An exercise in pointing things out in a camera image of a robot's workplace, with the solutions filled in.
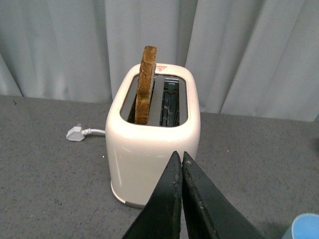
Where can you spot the cream white toaster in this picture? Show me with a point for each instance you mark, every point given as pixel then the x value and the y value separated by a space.
pixel 138 154

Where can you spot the toasted bread slice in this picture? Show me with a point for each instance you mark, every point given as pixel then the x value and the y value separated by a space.
pixel 145 84

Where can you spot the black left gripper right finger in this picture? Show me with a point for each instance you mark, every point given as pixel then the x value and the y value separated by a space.
pixel 208 214

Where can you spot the white power plug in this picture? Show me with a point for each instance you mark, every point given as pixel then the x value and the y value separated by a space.
pixel 75 133

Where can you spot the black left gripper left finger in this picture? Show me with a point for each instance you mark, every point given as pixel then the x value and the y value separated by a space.
pixel 160 218

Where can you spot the grey curtain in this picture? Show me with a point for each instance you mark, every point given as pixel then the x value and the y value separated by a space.
pixel 248 57

